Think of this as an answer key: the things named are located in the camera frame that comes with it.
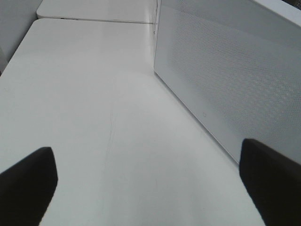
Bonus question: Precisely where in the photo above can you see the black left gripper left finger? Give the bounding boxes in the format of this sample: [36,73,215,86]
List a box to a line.
[0,147,58,226]

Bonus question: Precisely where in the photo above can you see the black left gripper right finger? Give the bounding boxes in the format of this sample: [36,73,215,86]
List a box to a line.
[239,139,301,226]

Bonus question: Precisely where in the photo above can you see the white microwave door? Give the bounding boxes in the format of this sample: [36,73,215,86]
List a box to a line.
[154,0,301,162]

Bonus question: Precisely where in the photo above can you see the white microwave oven body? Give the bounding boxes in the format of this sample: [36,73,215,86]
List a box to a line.
[254,0,301,26]

